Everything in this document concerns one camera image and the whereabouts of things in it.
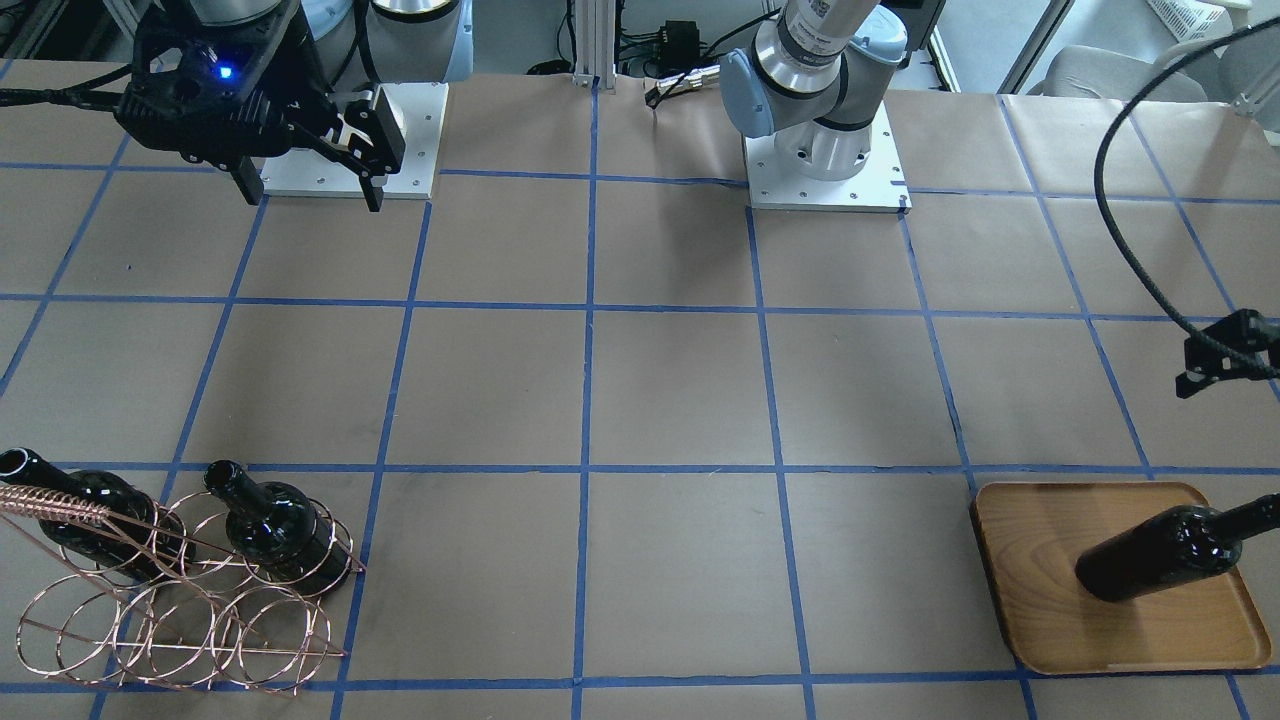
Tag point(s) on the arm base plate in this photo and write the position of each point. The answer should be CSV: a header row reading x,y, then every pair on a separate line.
x,y
419,109
830,185

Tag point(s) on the copper wire bottle basket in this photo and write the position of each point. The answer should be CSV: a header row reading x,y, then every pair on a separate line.
x,y
215,623

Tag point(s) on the aluminium frame post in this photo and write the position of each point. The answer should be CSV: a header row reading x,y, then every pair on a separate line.
x,y
594,40

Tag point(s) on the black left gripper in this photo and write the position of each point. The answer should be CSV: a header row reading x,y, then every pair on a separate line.
x,y
1228,345

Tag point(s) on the dark wine bottle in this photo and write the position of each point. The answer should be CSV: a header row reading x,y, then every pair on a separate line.
x,y
278,529
1178,546
93,513

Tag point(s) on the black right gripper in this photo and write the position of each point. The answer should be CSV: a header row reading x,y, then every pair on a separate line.
x,y
300,92

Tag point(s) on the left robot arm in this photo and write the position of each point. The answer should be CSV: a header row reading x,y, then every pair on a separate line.
x,y
817,72

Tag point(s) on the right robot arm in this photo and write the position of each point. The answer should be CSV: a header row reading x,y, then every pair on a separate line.
x,y
342,99

